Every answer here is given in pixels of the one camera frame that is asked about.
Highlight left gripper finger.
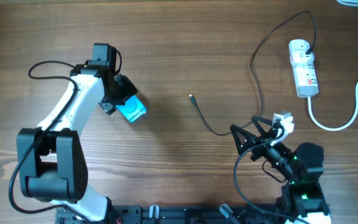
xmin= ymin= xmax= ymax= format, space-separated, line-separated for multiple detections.
xmin=99 ymin=102 xmax=116 ymax=116
xmin=116 ymin=74 xmax=138 ymax=105

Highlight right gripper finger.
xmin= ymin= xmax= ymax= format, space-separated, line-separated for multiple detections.
xmin=230 ymin=124 xmax=257 ymax=155
xmin=251 ymin=116 xmax=275 ymax=137

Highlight teal Galaxy smartphone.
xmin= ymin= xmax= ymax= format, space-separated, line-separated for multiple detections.
xmin=116 ymin=95 xmax=147 ymax=123

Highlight black USB charger cable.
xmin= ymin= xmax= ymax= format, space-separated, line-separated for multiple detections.
xmin=188 ymin=11 xmax=318 ymax=136

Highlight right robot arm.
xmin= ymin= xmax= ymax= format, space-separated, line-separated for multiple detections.
xmin=219 ymin=111 xmax=332 ymax=223

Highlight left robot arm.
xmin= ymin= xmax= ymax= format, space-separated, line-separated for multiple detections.
xmin=8 ymin=43 xmax=137 ymax=223

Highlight white power strip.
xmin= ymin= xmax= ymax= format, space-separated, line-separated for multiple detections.
xmin=288 ymin=39 xmax=319 ymax=98

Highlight right black camera cable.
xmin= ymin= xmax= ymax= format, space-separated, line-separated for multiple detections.
xmin=232 ymin=123 xmax=310 ymax=224

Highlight black camera cable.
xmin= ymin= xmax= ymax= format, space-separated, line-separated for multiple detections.
xmin=8 ymin=60 xmax=90 ymax=222
xmin=232 ymin=123 xmax=310 ymax=224

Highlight left black camera cable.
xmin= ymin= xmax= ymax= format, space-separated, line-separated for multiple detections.
xmin=8 ymin=60 xmax=90 ymax=222

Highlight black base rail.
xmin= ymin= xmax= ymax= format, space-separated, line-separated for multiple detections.
xmin=55 ymin=203 xmax=288 ymax=224

